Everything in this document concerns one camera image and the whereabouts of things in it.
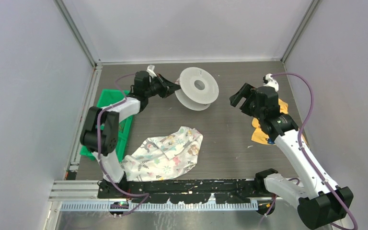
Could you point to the yellow patterned cloth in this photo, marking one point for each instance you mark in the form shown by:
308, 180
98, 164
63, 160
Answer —
260, 133

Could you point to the grey plastic spool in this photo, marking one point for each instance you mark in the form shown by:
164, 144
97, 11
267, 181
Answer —
199, 89

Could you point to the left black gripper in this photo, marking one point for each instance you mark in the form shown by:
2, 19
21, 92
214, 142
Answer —
168, 87

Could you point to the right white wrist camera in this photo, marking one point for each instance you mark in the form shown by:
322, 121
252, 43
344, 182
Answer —
269, 81

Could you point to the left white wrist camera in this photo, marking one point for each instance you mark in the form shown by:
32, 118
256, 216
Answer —
150, 70

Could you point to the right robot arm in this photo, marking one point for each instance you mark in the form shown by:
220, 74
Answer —
320, 201

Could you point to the green three-compartment bin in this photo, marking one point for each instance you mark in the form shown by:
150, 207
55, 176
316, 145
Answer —
113, 137

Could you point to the aluminium frame rail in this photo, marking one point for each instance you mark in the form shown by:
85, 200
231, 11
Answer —
89, 189

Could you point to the white patterned cloth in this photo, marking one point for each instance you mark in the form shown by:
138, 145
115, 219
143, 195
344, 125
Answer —
164, 158

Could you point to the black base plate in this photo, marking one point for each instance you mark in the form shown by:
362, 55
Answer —
188, 191

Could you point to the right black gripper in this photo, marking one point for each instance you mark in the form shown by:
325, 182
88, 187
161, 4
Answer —
246, 91

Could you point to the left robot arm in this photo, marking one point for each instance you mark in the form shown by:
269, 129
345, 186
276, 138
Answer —
109, 164

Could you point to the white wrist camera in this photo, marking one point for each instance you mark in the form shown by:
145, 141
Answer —
269, 81
150, 70

